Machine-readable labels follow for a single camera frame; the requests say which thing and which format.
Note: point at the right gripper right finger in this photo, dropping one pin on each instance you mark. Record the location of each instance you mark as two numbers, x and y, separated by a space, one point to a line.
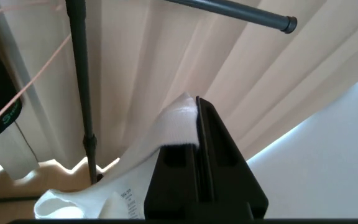
232 186

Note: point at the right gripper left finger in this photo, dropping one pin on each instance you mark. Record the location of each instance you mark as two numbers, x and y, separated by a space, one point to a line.
172 186

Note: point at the white garment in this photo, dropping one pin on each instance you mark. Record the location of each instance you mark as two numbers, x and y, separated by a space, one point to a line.
176 124

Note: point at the pink clothes hanger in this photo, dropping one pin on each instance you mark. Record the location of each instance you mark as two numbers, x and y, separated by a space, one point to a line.
39 74

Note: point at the black clothes rack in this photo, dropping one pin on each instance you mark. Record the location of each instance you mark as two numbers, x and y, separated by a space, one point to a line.
81 77

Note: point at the white curtain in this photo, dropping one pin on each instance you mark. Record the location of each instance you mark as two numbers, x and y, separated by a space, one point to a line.
166 62

